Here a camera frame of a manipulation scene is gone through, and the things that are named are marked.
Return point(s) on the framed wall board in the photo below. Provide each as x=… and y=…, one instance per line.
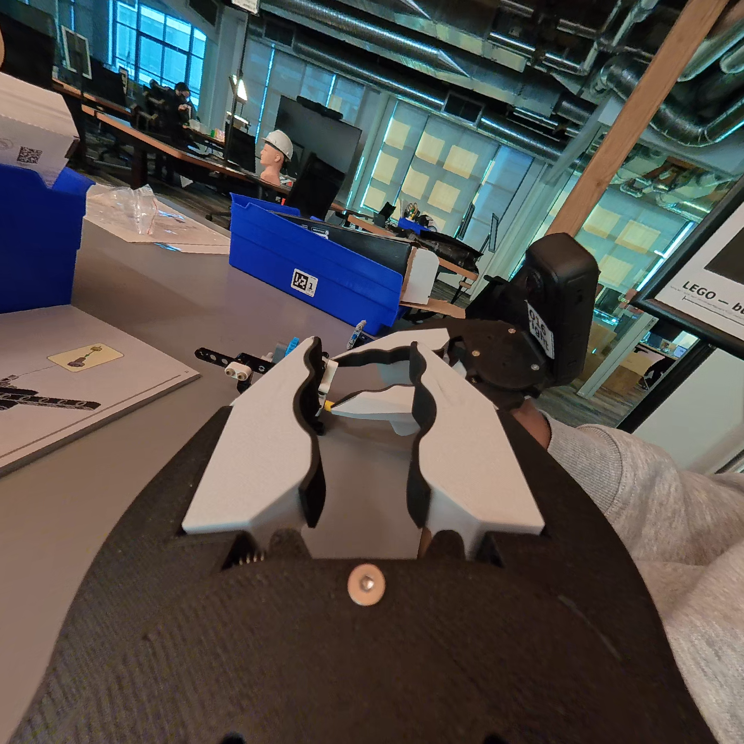
x=75, y=52

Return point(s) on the mannequin head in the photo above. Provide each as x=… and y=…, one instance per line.
x=270, y=165

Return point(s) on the deep blue storage bin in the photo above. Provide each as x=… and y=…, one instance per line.
x=35, y=244

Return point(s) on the person's right forearm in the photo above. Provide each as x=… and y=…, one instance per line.
x=686, y=552

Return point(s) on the lego gear assembly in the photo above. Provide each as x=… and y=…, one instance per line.
x=235, y=369

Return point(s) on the small lego subassembly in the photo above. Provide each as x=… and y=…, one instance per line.
x=359, y=336

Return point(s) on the black framed poster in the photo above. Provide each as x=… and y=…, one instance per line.
x=715, y=279

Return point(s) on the white cardboard flap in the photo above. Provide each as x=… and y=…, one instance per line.
x=421, y=276

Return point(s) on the white printed cardboard box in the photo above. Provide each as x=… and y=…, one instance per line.
x=29, y=122

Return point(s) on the wooden post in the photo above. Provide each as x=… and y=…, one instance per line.
x=639, y=110

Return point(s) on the long wooden desk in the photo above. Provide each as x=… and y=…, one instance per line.
x=163, y=145

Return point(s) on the large black screen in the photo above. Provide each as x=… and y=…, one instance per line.
x=325, y=133

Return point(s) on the lego instruction booklet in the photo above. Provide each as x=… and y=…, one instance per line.
x=87, y=372

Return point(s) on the white hard hat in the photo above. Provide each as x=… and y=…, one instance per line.
x=279, y=142

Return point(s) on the black computer monitor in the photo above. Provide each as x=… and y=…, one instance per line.
x=239, y=148
x=314, y=186

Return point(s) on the crumpled clear plastic bag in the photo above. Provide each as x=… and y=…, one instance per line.
x=131, y=209

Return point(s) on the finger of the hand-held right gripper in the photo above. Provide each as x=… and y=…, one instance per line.
x=378, y=404
x=395, y=343

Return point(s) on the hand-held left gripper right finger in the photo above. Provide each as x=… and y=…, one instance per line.
x=482, y=465

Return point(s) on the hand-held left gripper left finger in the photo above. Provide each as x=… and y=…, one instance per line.
x=256, y=453

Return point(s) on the person's right hand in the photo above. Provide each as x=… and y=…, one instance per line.
x=533, y=421

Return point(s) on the shallow blue storage bin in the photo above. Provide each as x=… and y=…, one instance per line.
x=349, y=290

